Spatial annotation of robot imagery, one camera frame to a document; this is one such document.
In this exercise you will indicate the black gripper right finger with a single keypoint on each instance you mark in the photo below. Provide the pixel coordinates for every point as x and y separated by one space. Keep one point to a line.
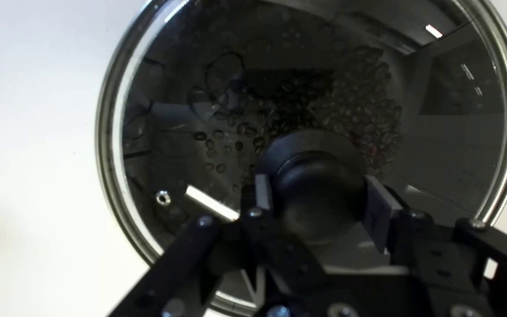
501 276

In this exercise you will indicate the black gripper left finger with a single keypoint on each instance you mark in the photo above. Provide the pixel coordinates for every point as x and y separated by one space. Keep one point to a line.
177 276

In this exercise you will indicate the glass lid with black knob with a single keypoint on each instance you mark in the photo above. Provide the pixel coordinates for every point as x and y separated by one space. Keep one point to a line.
318 177

